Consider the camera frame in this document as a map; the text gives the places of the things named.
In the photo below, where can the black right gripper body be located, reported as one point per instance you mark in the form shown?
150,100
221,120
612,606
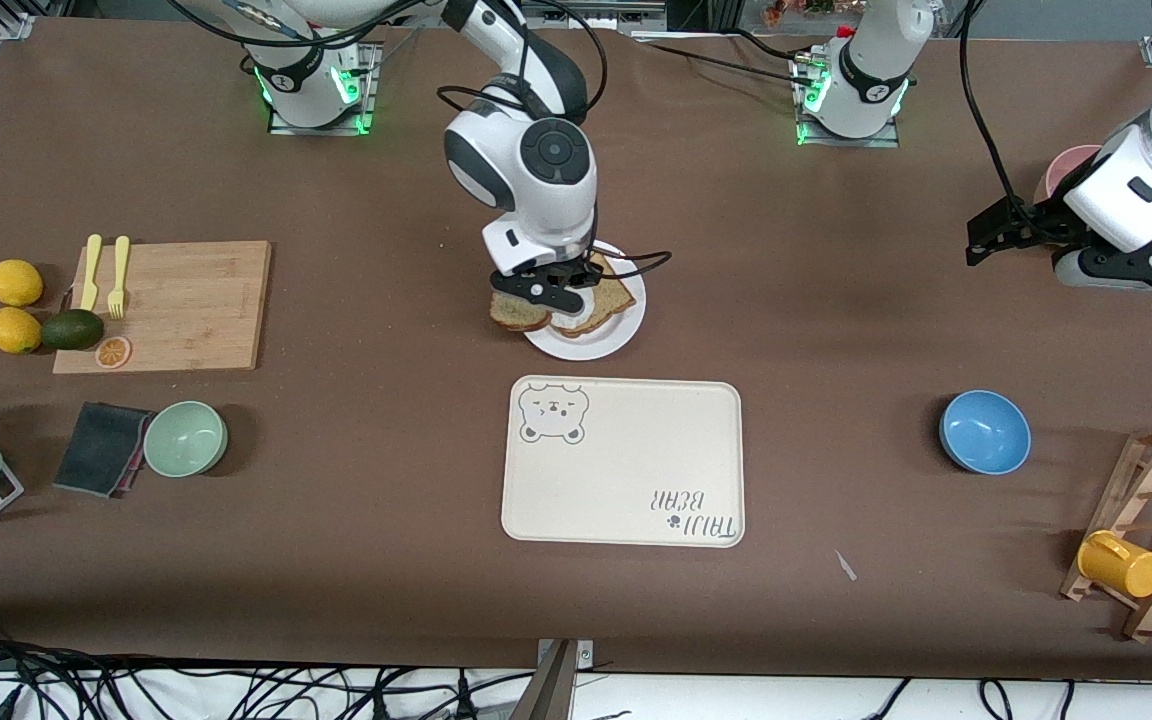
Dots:
582,272

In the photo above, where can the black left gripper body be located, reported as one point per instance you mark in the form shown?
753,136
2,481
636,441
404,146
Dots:
1044,222

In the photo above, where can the white round plate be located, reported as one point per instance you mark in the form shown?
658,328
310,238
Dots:
596,347

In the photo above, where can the brown bread slice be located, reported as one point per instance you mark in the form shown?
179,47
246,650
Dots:
516,316

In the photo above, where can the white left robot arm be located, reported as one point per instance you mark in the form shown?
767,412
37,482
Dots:
871,60

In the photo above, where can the pink bowl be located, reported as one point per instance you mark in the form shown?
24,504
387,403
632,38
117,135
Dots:
1064,168

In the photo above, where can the blue bowl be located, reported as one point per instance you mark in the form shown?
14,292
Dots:
986,432

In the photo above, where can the cream bear print tray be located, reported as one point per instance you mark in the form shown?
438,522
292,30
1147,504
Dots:
636,460

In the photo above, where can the wooden cup rack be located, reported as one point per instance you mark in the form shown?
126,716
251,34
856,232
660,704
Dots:
1151,470

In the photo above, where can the yellow cup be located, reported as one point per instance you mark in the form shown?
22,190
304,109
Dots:
1121,565

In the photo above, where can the small white tape scrap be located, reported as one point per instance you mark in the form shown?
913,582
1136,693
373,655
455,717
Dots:
846,566

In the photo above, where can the wooden cutting board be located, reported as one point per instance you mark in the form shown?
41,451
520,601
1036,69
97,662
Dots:
171,310

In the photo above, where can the pale green bowl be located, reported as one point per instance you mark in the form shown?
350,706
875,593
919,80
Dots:
186,440

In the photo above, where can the yellow plastic fork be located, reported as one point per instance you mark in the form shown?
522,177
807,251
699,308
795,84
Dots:
119,275

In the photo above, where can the orange fruit slice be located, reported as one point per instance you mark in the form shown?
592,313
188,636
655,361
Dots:
114,352

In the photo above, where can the yellow plastic knife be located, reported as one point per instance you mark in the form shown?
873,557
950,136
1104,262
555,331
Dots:
90,270

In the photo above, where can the dark green avocado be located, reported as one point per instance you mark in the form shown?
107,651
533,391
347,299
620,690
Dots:
72,330

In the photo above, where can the dark grey sponge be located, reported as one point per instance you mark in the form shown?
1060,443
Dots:
101,450

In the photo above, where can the yellow lemon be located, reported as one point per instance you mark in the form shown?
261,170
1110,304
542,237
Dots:
13,331
16,283

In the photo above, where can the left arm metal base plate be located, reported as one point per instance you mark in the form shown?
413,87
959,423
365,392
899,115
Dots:
851,141

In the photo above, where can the aluminium frame structure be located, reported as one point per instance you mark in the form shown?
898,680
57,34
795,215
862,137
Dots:
616,12

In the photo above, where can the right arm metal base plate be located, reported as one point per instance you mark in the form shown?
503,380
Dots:
368,80

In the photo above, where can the metal post with bracket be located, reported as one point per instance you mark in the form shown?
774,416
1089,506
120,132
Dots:
558,685

